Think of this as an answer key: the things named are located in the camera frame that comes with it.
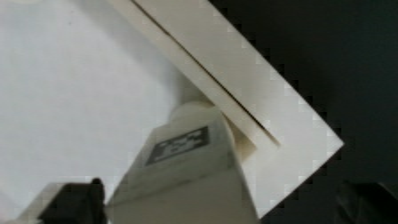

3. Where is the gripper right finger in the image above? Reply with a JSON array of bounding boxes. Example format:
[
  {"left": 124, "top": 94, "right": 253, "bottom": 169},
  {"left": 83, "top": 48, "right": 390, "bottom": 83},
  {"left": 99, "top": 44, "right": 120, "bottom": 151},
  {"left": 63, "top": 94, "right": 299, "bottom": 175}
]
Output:
[{"left": 333, "top": 182, "right": 398, "bottom": 224}]

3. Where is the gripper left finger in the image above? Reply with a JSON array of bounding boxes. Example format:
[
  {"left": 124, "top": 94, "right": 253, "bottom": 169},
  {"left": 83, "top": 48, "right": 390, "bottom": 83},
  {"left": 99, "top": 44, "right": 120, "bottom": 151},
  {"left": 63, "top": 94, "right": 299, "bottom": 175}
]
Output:
[{"left": 13, "top": 177, "right": 109, "bottom": 224}]

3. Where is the white leg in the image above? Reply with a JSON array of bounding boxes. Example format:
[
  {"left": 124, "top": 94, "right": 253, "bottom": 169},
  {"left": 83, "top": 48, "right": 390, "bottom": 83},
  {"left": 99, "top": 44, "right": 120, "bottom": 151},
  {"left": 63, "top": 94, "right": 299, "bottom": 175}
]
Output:
[{"left": 106, "top": 101, "right": 259, "bottom": 224}]

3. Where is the white square tabletop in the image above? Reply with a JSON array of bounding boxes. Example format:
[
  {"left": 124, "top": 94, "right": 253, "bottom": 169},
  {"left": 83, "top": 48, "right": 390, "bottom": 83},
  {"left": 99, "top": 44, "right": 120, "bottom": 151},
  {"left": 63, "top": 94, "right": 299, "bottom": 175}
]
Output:
[{"left": 0, "top": 0, "right": 342, "bottom": 224}]

